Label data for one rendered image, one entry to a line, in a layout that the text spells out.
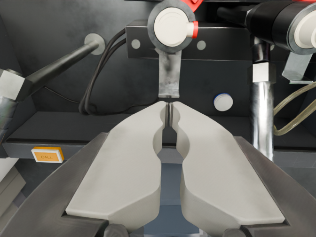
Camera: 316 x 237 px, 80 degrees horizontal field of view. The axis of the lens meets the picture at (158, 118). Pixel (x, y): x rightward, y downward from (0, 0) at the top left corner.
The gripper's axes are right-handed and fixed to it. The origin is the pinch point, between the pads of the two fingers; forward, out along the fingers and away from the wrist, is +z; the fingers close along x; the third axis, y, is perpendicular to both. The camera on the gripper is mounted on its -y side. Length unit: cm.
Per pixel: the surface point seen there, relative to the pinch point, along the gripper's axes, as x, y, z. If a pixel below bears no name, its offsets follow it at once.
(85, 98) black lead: -9.5, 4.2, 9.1
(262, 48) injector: 7.8, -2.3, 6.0
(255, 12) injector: 6.7, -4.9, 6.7
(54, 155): -20.4, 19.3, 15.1
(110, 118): -12.3, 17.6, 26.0
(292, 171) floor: 116, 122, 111
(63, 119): -23.0, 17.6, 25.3
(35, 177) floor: -123, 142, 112
